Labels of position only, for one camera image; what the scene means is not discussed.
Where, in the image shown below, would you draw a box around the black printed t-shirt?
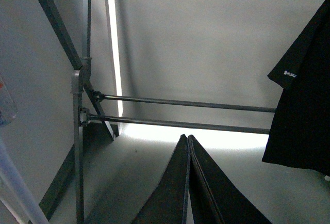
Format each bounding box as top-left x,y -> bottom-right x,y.
262,0 -> 329,175

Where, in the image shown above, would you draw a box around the metal rack rod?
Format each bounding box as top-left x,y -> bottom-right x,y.
80,108 -> 270,134
92,91 -> 276,113

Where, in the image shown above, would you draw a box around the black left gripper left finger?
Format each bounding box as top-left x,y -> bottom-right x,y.
132,135 -> 190,224

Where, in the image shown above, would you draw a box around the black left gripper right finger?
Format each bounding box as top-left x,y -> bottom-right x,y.
188,135 -> 270,223

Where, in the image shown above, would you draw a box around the upper metal rack rod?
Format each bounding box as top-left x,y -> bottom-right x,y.
92,91 -> 276,113

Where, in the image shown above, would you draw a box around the bright ceiling light strip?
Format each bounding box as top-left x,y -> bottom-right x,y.
105,0 -> 123,118

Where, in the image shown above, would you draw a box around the lower metal rack rod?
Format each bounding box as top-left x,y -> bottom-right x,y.
80,108 -> 270,134

